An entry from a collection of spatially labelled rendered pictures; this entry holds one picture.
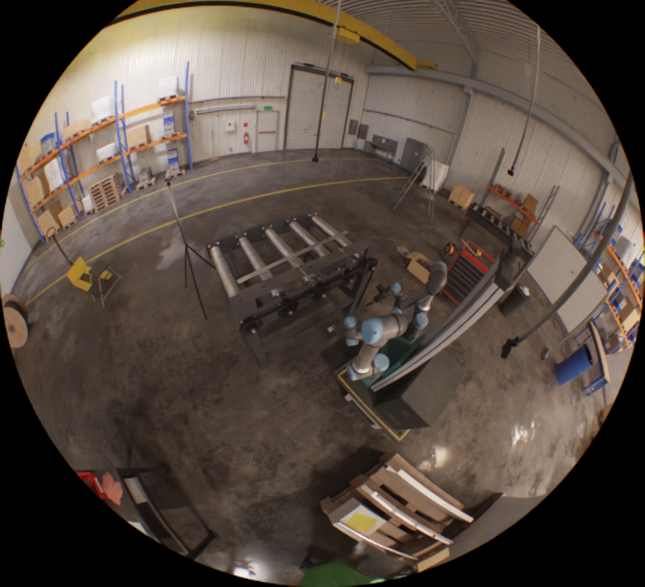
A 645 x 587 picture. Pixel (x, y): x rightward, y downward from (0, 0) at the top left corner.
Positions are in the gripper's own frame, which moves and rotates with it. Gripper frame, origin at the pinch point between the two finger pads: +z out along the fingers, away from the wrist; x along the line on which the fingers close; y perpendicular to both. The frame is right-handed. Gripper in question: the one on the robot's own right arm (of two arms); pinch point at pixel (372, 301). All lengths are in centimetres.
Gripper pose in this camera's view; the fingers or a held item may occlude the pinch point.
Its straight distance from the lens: 174.3
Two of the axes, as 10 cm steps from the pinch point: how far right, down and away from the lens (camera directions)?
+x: 6.7, -3.3, 6.6
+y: 5.6, 8.1, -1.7
